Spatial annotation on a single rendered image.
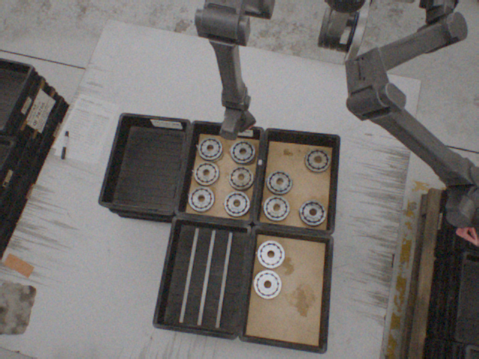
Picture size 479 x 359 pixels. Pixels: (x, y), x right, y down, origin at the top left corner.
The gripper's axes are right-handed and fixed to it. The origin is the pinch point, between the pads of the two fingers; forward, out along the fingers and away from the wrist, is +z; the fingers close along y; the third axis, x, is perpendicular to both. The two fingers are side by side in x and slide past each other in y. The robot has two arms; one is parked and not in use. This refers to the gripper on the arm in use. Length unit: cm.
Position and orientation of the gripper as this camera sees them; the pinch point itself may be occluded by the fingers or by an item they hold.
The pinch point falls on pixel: (240, 132)
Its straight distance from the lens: 143.2
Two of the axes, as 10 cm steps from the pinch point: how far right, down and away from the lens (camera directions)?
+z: 0.8, 3.1, 9.5
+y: 8.0, -5.9, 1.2
